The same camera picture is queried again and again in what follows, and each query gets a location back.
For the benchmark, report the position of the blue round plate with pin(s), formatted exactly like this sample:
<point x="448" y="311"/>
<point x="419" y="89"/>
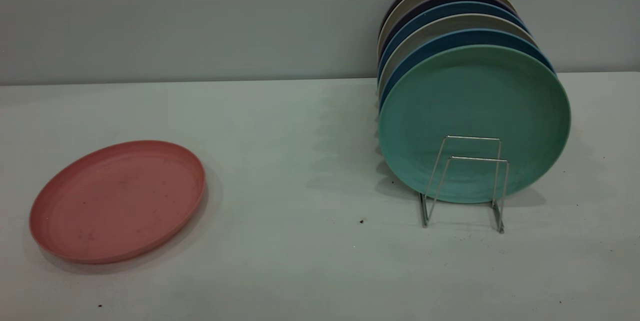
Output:
<point x="440" y="41"/>
<point x="440" y="9"/>

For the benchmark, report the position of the pink round plate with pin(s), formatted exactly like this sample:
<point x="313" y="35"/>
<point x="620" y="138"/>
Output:
<point x="120" y="206"/>

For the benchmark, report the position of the green round plate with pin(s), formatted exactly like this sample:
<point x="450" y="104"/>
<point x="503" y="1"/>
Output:
<point x="470" y="96"/>

